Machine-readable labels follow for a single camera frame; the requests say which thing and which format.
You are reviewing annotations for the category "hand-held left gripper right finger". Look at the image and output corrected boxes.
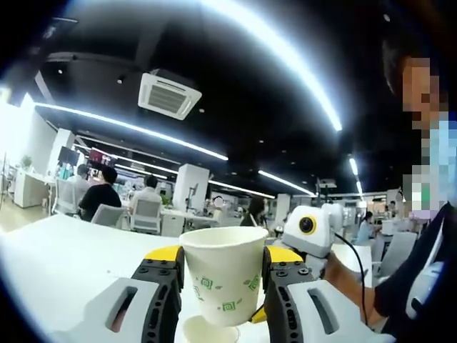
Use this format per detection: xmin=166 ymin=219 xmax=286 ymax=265
xmin=262 ymin=244 xmax=396 ymax=343

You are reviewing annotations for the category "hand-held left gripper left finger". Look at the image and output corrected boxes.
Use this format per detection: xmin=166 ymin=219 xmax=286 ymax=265
xmin=49 ymin=244 xmax=186 ymax=343

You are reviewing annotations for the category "stack of nested paper cups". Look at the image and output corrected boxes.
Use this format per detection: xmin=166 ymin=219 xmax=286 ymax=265
xmin=181 ymin=314 xmax=241 ymax=343

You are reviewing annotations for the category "green print paper cup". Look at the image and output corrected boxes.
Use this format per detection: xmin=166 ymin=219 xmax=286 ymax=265
xmin=178 ymin=225 xmax=269 ymax=327

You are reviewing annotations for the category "white ceiling light strip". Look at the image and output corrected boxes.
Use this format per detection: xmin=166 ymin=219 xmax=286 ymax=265
xmin=348 ymin=156 xmax=365 ymax=196
xmin=257 ymin=169 xmax=318 ymax=197
xmin=34 ymin=102 xmax=229 ymax=161
xmin=199 ymin=0 xmax=343 ymax=131

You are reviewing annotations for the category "white table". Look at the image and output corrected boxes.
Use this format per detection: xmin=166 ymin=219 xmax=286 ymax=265
xmin=0 ymin=213 xmax=376 ymax=343

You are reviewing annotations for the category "white chest-worn device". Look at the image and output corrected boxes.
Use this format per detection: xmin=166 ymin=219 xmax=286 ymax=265
xmin=405 ymin=260 xmax=447 ymax=319

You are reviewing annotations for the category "white office cabinet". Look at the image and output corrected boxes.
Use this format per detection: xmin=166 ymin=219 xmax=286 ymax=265
xmin=14 ymin=169 xmax=54 ymax=210

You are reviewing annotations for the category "white ceiling air vent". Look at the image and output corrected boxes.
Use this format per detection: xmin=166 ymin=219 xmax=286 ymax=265
xmin=137 ymin=69 xmax=203 ymax=121

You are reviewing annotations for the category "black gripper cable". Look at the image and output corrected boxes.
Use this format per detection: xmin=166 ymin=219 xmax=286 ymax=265
xmin=332 ymin=232 xmax=371 ymax=326

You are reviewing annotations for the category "red wall screen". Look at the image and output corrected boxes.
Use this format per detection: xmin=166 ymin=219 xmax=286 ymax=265
xmin=89 ymin=149 xmax=117 ymax=167

